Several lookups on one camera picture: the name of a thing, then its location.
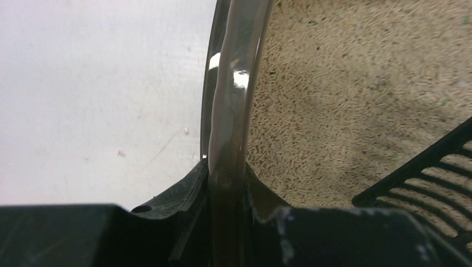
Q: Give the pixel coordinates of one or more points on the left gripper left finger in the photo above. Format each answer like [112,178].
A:
[171,229]

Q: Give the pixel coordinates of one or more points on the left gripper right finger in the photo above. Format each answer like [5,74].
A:
[278,234]

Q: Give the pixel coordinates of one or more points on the black slotted litter scoop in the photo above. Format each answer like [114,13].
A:
[435,186]

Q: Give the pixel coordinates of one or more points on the dark plastic litter tray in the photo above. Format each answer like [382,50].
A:
[232,65]

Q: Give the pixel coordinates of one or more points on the beige cat litter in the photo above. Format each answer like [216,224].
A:
[349,91]

